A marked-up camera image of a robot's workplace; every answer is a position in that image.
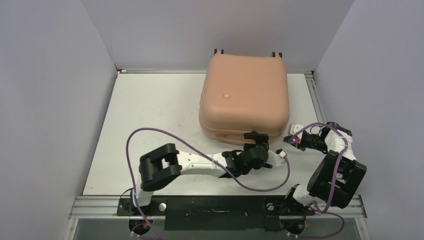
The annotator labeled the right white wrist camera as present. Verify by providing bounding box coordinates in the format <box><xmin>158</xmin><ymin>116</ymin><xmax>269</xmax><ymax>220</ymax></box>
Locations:
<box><xmin>287</xmin><ymin>124</ymin><xmax>304</xmax><ymax>138</ymax></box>

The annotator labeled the pink suitcase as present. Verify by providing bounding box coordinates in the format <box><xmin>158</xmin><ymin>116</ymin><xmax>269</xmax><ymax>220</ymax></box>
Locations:
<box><xmin>198</xmin><ymin>50</ymin><xmax>290</xmax><ymax>145</ymax></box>

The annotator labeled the aluminium frame rail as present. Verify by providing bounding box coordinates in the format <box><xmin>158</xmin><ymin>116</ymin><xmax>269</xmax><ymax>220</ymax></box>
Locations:
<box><xmin>62</xmin><ymin>69</ymin><xmax>372</xmax><ymax>240</ymax></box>

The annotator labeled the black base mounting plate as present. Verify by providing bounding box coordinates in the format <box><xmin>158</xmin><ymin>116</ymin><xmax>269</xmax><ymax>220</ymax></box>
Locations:
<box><xmin>116</xmin><ymin>195</ymin><xmax>316</xmax><ymax>232</ymax></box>

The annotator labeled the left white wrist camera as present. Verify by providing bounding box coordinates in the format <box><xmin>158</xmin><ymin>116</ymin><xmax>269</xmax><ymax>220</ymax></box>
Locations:
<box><xmin>273</xmin><ymin>149</ymin><xmax>287</xmax><ymax>167</ymax></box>

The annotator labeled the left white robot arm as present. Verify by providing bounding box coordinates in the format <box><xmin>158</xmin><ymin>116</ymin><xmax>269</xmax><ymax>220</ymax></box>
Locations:
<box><xmin>129</xmin><ymin>131</ymin><xmax>282</xmax><ymax>215</ymax></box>

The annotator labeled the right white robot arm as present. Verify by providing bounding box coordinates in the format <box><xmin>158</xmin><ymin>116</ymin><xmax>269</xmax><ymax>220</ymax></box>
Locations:
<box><xmin>282</xmin><ymin>122</ymin><xmax>367</xmax><ymax>214</ymax></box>

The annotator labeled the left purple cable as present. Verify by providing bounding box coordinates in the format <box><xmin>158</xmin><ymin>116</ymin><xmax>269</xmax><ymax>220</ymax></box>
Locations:
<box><xmin>125</xmin><ymin>127</ymin><xmax>292</xmax><ymax>240</ymax></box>

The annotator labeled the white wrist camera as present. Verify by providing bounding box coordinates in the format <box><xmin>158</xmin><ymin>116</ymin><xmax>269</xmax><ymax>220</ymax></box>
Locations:
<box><xmin>287</xmin><ymin>124</ymin><xmax>304</xmax><ymax>138</ymax></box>
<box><xmin>273</xmin><ymin>149</ymin><xmax>287</xmax><ymax>167</ymax></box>

